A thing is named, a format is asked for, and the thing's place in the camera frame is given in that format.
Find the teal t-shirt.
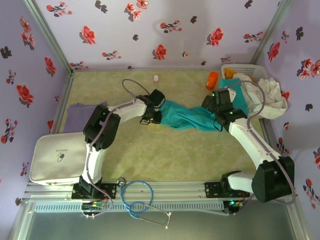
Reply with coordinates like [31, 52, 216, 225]
[159, 78, 249, 133]

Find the orange cup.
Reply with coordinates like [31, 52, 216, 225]
[205, 71, 220, 91]

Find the yellow t-shirt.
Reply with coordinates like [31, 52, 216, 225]
[223, 68, 238, 80]

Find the white plastic laundry basket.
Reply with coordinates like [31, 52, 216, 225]
[221, 63, 273, 85]

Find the crumpled white t-shirt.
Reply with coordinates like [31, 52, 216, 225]
[234, 72, 289, 120]

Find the blue stethoscope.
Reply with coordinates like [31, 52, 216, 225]
[117, 177, 173, 230]

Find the folded purple t-shirt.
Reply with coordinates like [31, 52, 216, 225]
[64, 101, 108, 135]

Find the white medicine bag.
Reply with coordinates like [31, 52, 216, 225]
[29, 131, 88, 187]

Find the grey left arm cable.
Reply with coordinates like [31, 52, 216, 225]
[79, 78, 152, 220]

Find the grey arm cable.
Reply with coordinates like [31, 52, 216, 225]
[79, 78, 152, 220]
[219, 79, 297, 217]

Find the grey right arm cable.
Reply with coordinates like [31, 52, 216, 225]
[219, 79, 297, 217]

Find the aluminium table side rail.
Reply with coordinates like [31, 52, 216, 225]
[259, 117, 280, 153]
[49, 71, 76, 135]

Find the aluminium mounting rail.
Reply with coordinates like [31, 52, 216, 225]
[23, 181, 298, 201]

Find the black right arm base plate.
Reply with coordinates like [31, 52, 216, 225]
[204, 181, 250, 200]

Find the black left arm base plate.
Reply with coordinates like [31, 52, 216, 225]
[71, 183, 118, 200]

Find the aluminium frame post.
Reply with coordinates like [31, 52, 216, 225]
[23, 0, 75, 74]
[250, 0, 294, 65]

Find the grey slotted cable duct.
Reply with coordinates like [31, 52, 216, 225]
[33, 201, 225, 213]

